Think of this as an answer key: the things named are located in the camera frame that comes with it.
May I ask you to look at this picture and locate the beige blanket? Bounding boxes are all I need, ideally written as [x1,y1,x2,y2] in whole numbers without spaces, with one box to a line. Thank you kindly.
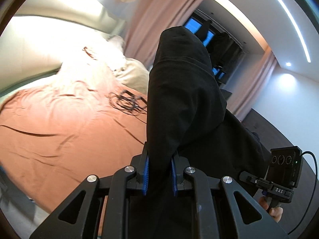
[112,58,149,95]

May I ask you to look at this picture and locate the black hanging coat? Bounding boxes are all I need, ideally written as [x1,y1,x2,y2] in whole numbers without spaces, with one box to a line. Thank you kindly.
[195,20,212,43]

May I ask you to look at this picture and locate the black jacket with yellow logo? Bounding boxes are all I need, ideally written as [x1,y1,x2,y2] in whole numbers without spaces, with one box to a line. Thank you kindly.
[147,26,271,196]

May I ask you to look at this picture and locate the pink curtain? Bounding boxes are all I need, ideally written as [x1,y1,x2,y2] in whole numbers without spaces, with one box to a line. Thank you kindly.
[124,0,203,67]
[223,47,278,121]

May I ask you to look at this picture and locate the right pink curtain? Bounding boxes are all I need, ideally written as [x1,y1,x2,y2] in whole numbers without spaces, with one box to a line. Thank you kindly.
[223,47,278,121]

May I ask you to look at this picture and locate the dark hanging clothes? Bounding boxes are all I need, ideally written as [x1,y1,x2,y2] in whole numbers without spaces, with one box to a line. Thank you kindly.
[206,32,244,85]

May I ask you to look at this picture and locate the orange-brown duvet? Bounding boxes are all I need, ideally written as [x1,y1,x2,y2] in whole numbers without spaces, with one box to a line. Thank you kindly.
[1,81,147,212]

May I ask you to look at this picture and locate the black cable bundle with frames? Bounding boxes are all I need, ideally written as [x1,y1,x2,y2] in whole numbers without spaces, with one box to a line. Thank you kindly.
[108,89,148,124]

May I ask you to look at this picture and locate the left pink curtain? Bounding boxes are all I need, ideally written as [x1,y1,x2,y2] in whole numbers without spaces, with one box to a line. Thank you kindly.
[124,0,203,67]

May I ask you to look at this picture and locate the person right hand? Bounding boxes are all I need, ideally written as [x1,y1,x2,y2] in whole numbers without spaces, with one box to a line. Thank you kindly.
[258,196,283,223]

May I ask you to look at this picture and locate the cream padded headboard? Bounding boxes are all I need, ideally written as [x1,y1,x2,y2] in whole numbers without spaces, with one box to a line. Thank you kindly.
[0,15,123,98]

